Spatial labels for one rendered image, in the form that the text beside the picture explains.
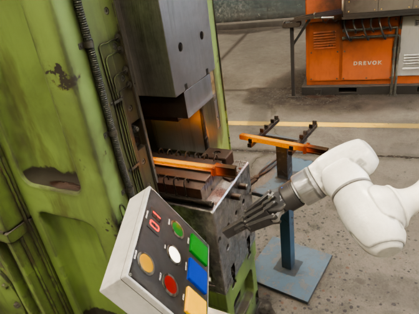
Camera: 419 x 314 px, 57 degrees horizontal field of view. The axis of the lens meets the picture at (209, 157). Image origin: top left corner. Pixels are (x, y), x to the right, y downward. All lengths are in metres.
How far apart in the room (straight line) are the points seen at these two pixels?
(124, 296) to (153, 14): 0.76
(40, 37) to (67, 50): 0.08
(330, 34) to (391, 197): 3.95
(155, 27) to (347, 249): 1.90
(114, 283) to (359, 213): 0.55
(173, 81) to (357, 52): 3.78
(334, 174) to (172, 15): 0.66
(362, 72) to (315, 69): 0.54
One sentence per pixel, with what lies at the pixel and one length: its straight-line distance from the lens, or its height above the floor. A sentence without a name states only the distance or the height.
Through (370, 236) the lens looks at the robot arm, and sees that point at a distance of 0.90.
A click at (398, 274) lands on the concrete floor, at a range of 2.53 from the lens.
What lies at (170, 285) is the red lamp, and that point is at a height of 1.09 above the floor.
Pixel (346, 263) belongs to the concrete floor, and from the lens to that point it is 2.54.
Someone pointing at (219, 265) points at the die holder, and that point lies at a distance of 1.61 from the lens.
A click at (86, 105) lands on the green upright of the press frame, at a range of 1.12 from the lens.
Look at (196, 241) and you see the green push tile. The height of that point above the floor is 1.03.
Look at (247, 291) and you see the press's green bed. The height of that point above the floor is 0.16.
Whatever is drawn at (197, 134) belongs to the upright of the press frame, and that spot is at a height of 1.02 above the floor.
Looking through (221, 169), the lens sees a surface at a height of 1.01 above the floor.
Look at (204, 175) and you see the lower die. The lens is 1.50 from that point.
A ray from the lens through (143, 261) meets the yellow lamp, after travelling 0.91.
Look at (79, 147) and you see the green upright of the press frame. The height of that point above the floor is 1.30.
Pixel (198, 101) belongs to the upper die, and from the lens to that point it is 1.36.
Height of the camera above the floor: 1.77
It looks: 29 degrees down
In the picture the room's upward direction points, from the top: 8 degrees counter-clockwise
